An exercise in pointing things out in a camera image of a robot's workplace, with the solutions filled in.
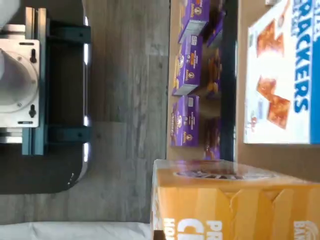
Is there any purple snack box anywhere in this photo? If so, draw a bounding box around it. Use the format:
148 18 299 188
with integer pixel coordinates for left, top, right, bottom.
169 94 201 149
171 34 204 98
206 9 226 50
176 0 211 51

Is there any dark teal bracket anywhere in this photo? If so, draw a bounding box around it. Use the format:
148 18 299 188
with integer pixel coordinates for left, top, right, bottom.
46 24 92 47
46 124 92 146

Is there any blue white pretzel crackers box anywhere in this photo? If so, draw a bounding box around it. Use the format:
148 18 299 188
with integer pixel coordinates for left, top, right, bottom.
243 0 320 146

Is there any white fabric backdrop sheet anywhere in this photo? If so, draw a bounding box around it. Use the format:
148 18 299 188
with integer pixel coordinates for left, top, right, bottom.
0 220 154 240

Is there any black platform top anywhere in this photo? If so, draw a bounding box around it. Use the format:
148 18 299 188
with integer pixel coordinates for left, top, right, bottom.
0 0 91 196

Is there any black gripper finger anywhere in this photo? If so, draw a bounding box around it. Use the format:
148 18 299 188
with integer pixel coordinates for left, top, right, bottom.
152 229 168 240

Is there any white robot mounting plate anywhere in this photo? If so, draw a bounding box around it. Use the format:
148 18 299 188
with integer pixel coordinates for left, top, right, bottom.
0 39 41 129

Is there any yellow white pretzel crackers box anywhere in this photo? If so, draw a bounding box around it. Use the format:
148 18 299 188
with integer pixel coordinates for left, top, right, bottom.
149 158 320 240

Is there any black metal shelf frame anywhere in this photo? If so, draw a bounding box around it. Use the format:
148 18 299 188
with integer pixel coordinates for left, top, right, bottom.
219 0 239 164

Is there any aluminium extrusion frame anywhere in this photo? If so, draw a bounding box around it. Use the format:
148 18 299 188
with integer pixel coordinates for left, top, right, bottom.
0 6 48 157

